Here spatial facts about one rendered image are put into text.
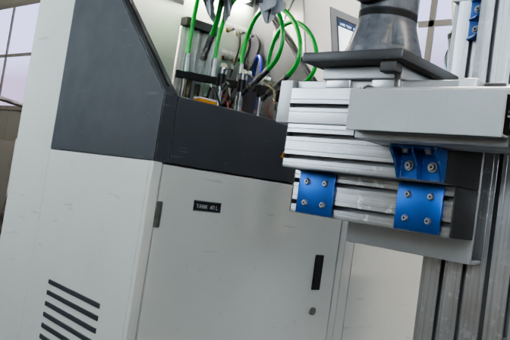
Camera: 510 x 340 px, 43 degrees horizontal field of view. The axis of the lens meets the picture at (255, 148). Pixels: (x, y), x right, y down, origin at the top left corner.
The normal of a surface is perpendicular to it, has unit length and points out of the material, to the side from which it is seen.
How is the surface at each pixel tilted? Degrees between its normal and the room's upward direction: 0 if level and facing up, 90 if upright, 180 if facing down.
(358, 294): 90
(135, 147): 90
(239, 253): 90
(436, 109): 90
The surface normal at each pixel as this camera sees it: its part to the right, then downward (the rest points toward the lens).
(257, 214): 0.65, 0.04
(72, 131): -0.75, -0.15
